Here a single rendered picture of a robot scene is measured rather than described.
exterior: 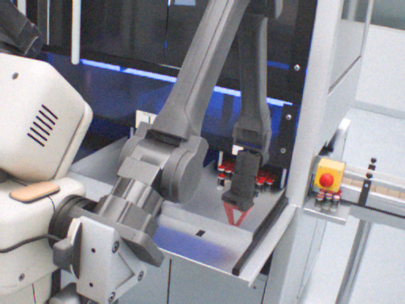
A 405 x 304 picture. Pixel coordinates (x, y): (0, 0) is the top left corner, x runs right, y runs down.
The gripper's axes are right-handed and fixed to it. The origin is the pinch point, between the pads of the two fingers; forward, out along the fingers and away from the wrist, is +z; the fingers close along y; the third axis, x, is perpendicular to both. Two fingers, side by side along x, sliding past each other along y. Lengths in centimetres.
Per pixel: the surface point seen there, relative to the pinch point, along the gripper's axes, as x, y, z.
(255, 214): -1.4, 13.4, 0.3
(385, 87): -15, 488, -26
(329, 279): -22, 131, 69
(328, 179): -18.0, 19.7, -13.5
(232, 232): -0.1, -0.7, 1.2
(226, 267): -3.9, -12.2, 4.9
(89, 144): 68, 29, 0
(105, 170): 47.7, 11.5, 0.9
